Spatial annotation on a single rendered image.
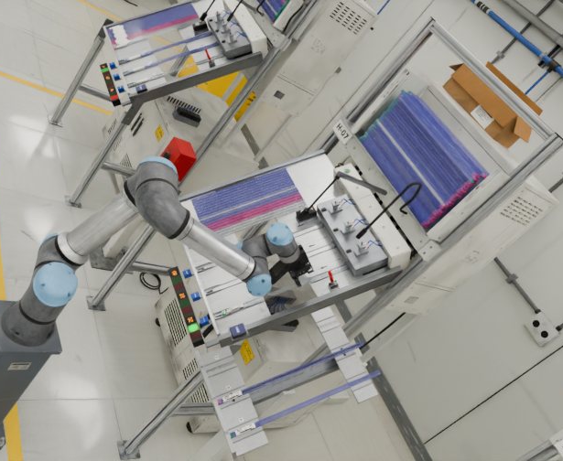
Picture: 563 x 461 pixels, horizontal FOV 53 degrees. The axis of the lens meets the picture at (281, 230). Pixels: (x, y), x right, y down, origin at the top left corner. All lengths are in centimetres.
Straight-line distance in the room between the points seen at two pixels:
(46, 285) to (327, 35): 205
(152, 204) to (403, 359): 260
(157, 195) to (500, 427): 255
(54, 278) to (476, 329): 255
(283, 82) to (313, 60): 20
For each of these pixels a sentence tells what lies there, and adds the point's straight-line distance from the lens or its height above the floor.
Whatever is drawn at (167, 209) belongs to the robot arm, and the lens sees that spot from 150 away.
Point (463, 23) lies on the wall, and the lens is 424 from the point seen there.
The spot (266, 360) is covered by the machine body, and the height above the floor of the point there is 61.
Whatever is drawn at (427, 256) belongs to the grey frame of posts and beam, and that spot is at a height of 133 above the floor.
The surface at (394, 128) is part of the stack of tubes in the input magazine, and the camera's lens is 221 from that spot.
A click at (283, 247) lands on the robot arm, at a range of 177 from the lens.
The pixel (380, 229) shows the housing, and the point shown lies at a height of 126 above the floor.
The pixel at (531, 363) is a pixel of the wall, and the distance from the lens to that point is 343.
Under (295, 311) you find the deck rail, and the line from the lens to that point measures 199.
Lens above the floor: 194
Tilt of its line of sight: 26 degrees down
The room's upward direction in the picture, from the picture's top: 42 degrees clockwise
